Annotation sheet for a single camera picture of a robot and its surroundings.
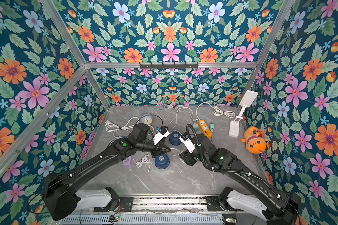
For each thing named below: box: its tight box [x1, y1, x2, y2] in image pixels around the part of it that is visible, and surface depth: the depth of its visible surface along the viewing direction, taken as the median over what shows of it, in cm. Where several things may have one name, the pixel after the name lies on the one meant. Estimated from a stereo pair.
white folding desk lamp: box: [229, 90, 259, 138], surface depth 92 cm
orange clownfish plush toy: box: [240, 126, 267, 155], surface depth 92 cm
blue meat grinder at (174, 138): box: [169, 131, 182, 146], surface depth 91 cm
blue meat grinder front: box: [154, 153, 170, 170], surface depth 81 cm
